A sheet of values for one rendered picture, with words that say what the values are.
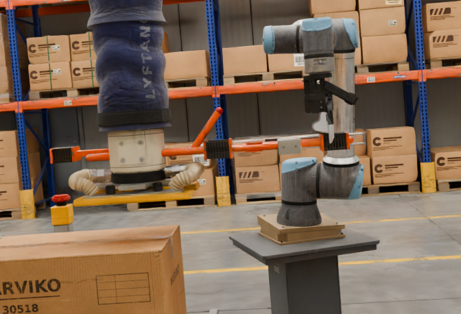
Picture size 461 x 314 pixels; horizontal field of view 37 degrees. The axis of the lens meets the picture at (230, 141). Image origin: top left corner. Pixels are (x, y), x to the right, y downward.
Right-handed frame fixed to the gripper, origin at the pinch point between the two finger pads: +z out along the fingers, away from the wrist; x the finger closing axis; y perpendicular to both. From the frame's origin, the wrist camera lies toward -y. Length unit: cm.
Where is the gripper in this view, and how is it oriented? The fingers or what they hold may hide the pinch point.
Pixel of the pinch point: (331, 139)
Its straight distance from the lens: 211.0
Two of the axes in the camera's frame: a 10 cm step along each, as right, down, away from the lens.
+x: -0.7, 0.5, -10.0
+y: -9.9, 0.7, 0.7
